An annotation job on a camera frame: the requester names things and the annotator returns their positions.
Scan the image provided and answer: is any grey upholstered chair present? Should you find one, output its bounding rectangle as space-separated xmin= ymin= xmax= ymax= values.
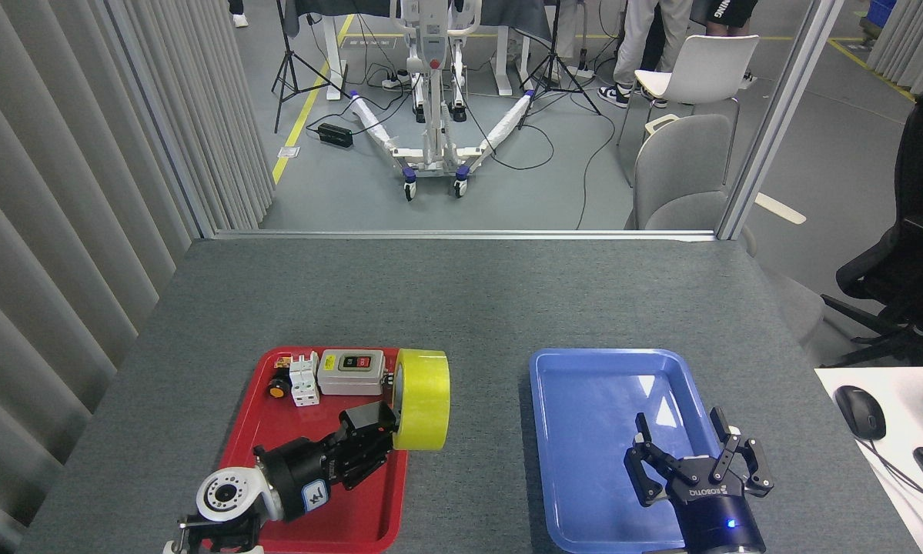
xmin=624 ymin=114 xmax=825 ymax=347

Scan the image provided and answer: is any white circuit breaker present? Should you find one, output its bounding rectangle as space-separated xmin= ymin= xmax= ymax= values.
xmin=289 ymin=352 xmax=321 ymax=408

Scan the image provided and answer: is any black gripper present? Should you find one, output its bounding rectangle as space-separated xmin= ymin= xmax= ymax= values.
xmin=253 ymin=401 xmax=398 ymax=524
xmin=624 ymin=406 xmax=775 ymax=554

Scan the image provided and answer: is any red plastic tray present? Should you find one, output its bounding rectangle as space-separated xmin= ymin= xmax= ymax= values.
xmin=199 ymin=346 xmax=418 ymax=554

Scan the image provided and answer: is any white plastic chair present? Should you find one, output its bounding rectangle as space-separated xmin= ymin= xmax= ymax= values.
xmin=617 ymin=34 xmax=760 ymax=185

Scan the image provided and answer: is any blue plastic tray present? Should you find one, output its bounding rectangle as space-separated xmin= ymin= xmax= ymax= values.
xmin=529 ymin=348 xmax=722 ymax=554

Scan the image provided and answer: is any grey ribbed partition panel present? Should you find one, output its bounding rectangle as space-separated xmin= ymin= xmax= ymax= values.
xmin=0 ymin=0 xmax=277 ymax=554
xmin=865 ymin=0 xmax=923 ymax=97

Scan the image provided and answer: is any black tripod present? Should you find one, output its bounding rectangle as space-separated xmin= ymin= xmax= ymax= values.
xmin=517 ymin=0 xmax=602 ymax=132
xmin=271 ymin=0 xmax=352 ymax=135

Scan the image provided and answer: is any yellow tape roll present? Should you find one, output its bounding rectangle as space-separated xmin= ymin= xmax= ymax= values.
xmin=390 ymin=349 xmax=451 ymax=452

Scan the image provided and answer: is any blue bin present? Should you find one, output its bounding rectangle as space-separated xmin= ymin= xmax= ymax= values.
xmin=865 ymin=0 xmax=898 ymax=32

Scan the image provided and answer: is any pale wooden plank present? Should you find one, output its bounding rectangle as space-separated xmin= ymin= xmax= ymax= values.
xmin=754 ymin=192 xmax=807 ymax=225

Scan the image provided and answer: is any silver aluminium post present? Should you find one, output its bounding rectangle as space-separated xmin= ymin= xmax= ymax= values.
xmin=717 ymin=0 xmax=845 ymax=241

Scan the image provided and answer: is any white stand on wheels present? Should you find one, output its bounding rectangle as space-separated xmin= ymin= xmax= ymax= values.
xmin=349 ymin=0 xmax=537 ymax=202

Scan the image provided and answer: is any white side desk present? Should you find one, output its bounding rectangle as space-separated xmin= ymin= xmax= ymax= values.
xmin=814 ymin=366 xmax=923 ymax=554

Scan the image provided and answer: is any black computer mouse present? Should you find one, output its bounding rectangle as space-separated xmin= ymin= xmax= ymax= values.
xmin=834 ymin=385 xmax=887 ymax=442

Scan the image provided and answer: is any silver aluminium rail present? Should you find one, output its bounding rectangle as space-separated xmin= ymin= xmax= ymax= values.
xmin=213 ymin=229 xmax=717 ymax=242

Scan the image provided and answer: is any grey switch box red button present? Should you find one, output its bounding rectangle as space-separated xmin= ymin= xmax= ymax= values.
xmin=316 ymin=350 xmax=386 ymax=397

